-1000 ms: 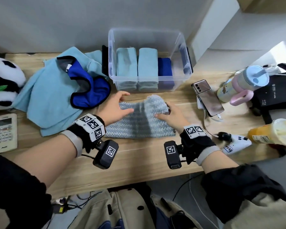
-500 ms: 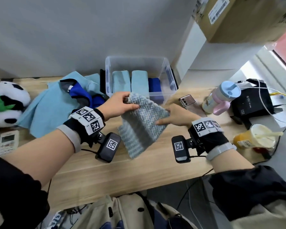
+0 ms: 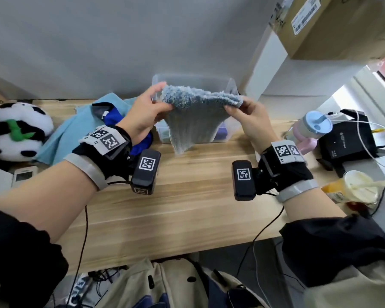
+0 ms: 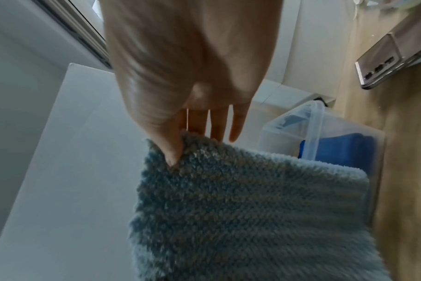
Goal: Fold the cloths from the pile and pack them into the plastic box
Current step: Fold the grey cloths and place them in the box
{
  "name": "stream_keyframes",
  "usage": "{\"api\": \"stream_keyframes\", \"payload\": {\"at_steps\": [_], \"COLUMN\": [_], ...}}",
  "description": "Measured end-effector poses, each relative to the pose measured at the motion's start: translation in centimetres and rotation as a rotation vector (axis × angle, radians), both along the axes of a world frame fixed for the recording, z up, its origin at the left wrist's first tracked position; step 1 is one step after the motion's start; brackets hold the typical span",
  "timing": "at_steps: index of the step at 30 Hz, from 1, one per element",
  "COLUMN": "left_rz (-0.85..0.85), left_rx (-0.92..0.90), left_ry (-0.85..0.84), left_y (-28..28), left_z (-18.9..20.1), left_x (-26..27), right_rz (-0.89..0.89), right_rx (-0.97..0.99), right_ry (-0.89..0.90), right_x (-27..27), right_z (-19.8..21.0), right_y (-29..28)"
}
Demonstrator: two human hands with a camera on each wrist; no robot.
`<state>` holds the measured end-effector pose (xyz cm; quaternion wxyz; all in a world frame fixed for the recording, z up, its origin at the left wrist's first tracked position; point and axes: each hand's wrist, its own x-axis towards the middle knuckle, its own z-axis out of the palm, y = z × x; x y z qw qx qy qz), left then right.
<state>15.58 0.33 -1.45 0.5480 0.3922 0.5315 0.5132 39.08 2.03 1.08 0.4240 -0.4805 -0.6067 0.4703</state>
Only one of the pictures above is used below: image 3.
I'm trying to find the person's right hand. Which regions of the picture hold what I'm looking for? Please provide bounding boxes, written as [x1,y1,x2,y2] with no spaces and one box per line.
[224,96,280,154]

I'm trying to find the person's right forearm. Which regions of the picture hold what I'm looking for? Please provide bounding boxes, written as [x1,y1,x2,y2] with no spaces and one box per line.
[282,187,346,223]

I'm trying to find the dark blue towel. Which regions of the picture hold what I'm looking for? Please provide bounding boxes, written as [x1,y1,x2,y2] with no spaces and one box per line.
[215,122,229,141]

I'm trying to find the white shelf unit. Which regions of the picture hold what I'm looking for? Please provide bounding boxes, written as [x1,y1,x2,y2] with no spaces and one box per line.
[243,30,370,121]

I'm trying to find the beige coat with black buttons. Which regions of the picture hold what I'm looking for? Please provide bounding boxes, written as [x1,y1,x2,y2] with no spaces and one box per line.
[95,258,385,308]

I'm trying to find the thin black cable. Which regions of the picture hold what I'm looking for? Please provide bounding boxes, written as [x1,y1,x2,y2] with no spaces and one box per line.
[236,207,284,278]
[65,205,129,308]

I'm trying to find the grey window frame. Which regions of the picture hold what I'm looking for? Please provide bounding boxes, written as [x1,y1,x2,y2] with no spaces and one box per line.
[349,65,385,125]

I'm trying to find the black wrist brace with markers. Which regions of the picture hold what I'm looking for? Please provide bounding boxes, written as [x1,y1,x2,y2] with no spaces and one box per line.
[258,140,320,204]
[63,124,133,191]

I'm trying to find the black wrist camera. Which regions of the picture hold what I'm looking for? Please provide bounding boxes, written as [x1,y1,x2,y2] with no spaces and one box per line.
[130,149,162,195]
[232,160,259,201]

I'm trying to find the person's left forearm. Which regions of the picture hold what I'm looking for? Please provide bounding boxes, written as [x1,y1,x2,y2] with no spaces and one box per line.
[0,176,98,244]

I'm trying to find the grey striped towel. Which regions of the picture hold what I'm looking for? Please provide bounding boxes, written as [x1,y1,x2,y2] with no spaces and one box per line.
[160,85,244,156]

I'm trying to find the thin white cable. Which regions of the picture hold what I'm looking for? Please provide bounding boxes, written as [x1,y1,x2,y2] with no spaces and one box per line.
[252,243,272,308]
[327,110,385,177]

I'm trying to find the clear plastic storage box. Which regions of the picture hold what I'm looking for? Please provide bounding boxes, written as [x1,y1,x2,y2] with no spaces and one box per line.
[151,73,241,145]

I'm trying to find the white power strip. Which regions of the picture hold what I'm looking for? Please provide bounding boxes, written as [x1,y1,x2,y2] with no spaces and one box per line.
[69,275,90,307]

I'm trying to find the dark blue grey cloth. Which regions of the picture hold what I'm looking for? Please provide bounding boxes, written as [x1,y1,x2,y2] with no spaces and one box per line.
[91,101,154,157]

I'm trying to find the white remote control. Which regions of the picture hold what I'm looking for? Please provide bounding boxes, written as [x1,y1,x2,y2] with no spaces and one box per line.
[11,166,39,188]

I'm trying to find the panda plush toy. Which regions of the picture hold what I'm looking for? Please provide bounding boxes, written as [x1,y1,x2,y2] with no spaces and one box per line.
[0,101,54,163]

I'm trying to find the tumbler with pink handle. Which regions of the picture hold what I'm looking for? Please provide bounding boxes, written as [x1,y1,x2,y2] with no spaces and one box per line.
[285,110,334,155]

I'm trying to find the black device box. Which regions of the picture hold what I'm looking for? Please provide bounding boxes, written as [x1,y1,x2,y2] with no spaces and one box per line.
[316,109,385,178]

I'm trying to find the person's left hand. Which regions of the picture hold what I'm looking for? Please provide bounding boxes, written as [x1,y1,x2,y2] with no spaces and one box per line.
[117,81,174,146]

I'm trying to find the labelled brown cardboard box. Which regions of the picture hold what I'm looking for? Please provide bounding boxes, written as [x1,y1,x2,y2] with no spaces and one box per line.
[269,0,385,61]

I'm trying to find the light blue towel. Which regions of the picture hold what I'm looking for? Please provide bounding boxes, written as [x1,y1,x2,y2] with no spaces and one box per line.
[33,92,139,166]
[157,126,173,143]

